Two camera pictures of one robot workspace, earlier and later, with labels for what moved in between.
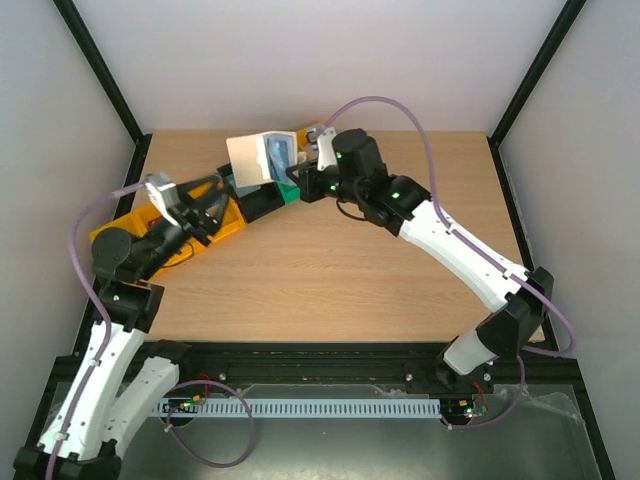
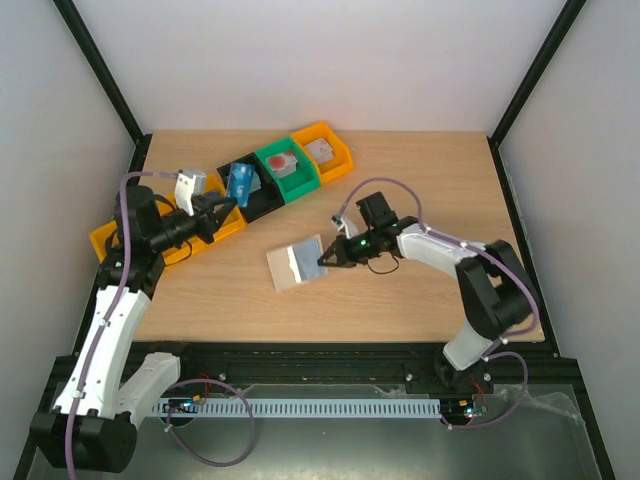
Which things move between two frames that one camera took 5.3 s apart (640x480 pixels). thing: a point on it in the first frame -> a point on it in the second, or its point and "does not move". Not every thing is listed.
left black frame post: x=110 y=86 does not move
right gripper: x=308 y=182 -> x=345 y=250
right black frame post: x=529 y=82 does not move
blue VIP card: x=280 y=156 -> x=240 y=183
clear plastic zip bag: x=250 y=160 -> x=297 y=263
